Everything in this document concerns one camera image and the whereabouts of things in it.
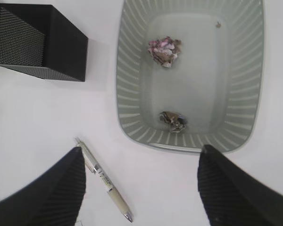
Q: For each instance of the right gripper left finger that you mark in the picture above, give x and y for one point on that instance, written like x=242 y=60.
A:
x=53 y=199

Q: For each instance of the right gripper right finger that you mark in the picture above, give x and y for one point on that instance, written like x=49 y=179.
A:
x=231 y=197

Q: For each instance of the small paper ball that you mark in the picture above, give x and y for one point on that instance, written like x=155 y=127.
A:
x=176 y=122

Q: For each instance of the large paper ball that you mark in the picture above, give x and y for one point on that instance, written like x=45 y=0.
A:
x=164 y=51

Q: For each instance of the beige and white pen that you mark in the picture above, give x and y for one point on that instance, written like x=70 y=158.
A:
x=94 y=167

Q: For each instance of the grey-green plastic basket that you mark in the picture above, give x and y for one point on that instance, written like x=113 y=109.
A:
x=215 y=83

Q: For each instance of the black mesh pen holder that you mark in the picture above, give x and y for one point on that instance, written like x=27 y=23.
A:
x=39 y=41

